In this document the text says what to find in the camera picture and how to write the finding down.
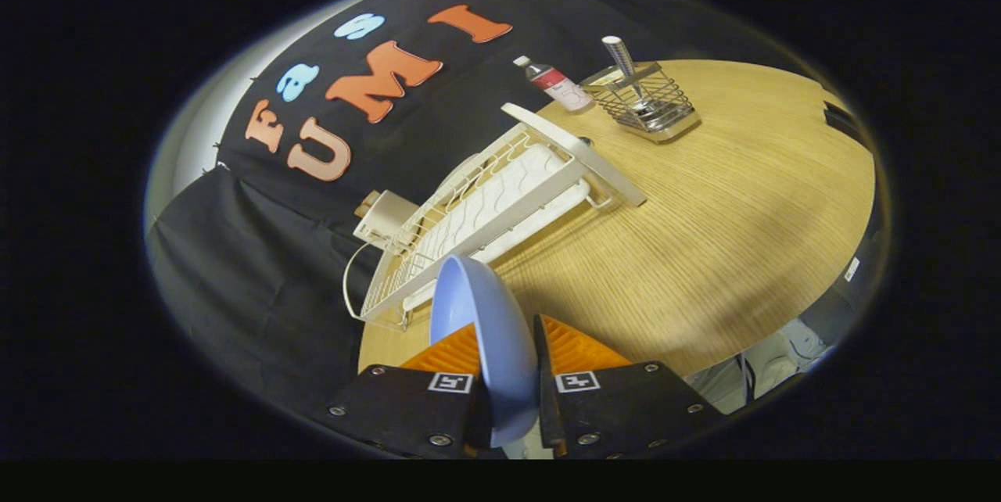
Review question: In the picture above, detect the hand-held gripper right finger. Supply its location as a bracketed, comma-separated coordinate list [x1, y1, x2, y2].
[533, 314, 724, 460]

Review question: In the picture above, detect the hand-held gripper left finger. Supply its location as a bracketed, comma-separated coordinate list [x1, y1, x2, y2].
[327, 322, 492, 460]

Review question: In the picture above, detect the light blue plate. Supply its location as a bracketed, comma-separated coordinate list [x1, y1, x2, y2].
[429, 254, 540, 448]

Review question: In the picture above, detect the white wire dish rack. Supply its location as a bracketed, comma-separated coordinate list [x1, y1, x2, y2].
[343, 102, 648, 332]

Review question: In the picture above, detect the metal wire basket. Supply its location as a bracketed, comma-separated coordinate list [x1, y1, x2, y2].
[580, 61, 701, 145]

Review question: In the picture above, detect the metal spoon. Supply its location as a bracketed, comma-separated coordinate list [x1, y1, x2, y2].
[601, 35, 654, 113]

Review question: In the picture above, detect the white toaster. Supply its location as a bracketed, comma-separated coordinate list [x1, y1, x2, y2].
[353, 190, 419, 245]

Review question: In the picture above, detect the black backdrop cloth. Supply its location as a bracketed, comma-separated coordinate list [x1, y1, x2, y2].
[146, 0, 705, 417]

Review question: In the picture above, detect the clear bottle with red label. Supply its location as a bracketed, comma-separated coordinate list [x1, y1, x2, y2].
[513, 56, 595, 113]

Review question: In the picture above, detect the black block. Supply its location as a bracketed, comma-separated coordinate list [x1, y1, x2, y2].
[823, 102, 870, 149]

